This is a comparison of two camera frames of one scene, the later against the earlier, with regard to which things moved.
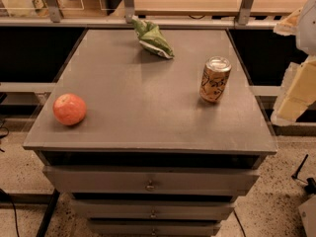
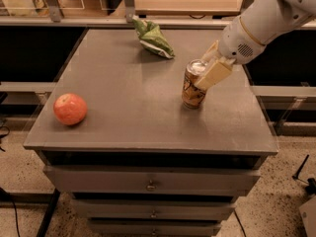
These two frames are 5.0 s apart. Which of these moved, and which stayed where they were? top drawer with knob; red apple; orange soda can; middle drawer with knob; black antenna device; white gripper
Moved: white gripper; orange soda can
Stayed: black antenna device; top drawer with knob; middle drawer with knob; red apple
